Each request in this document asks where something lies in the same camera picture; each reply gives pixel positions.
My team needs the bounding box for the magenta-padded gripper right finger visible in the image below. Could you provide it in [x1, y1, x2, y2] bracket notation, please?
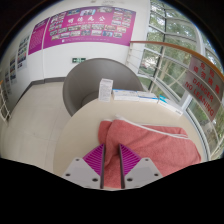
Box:
[118, 143, 164, 190]

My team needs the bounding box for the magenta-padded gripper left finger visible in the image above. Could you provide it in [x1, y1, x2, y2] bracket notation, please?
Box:
[62, 143, 107, 190]

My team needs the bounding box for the pink terry towel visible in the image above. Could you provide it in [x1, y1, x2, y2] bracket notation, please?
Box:
[97, 114, 202, 190]

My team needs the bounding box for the white upright carton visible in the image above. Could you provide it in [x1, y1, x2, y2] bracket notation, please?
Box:
[97, 78, 114, 103]

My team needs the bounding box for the grey tub chair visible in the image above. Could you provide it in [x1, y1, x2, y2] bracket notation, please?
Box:
[62, 57, 145, 118]

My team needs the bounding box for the silver red-lettered warning sign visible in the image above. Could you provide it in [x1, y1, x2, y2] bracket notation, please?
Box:
[182, 54, 224, 122]

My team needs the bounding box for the green exit sign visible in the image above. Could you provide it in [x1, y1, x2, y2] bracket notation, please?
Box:
[71, 57, 87, 64]

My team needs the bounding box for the photo display board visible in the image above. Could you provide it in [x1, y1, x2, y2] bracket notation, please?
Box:
[16, 34, 30, 71]
[9, 54, 18, 86]

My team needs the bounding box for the orange wooden handrail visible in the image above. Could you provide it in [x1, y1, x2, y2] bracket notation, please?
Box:
[129, 40, 224, 79]

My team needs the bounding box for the narrow magenta wall poster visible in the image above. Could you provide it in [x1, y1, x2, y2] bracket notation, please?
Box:
[27, 18, 50, 56]

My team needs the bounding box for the large magenta wall poster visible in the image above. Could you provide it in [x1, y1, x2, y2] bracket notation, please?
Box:
[42, 5, 137, 50]

